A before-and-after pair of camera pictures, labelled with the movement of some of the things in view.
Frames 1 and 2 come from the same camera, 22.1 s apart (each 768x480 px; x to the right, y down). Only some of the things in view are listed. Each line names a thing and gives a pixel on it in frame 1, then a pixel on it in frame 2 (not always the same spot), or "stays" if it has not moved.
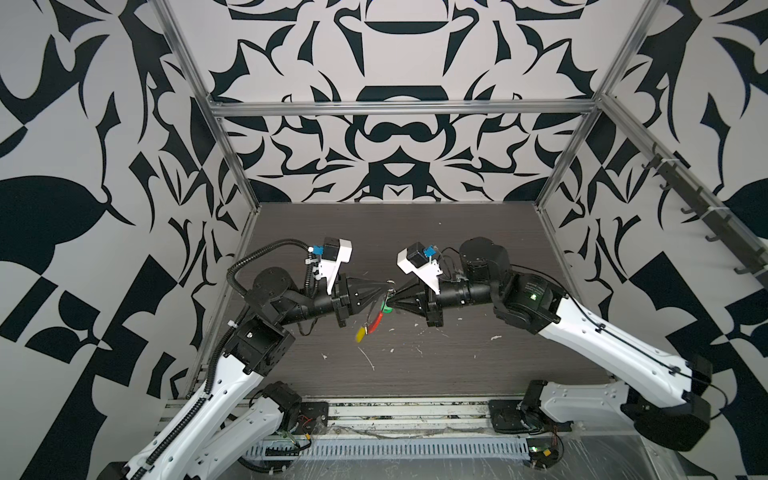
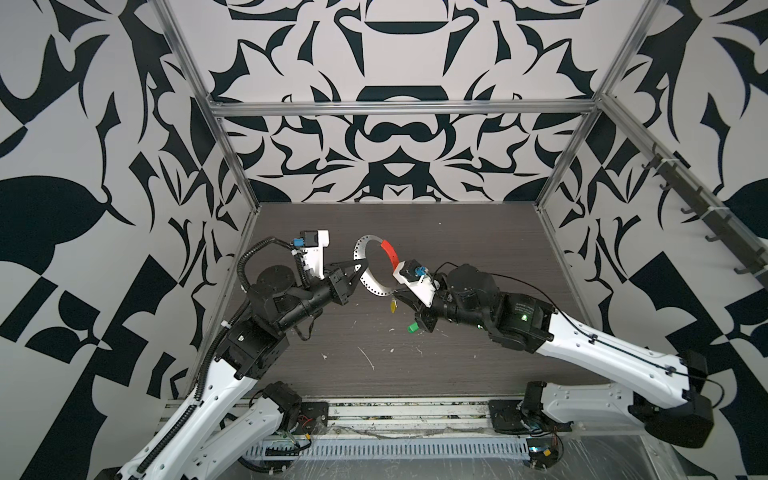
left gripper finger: (359, 287) → (351, 266)
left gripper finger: (359, 308) → (354, 280)
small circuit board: (543, 451) stays
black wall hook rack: (721, 226) stays
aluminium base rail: (408, 417) stays
